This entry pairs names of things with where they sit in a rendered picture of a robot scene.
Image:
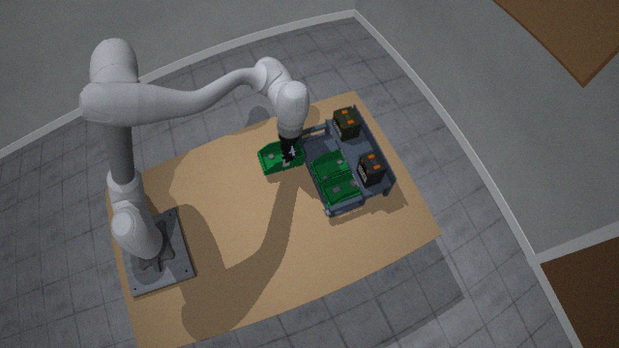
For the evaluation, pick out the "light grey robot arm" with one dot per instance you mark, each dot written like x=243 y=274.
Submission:
x=116 y=98

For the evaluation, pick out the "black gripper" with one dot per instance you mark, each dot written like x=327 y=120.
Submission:
x=289 y=145

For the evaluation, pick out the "dark blue metal shelf rack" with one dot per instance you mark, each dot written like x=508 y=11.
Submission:
x=321 y=143

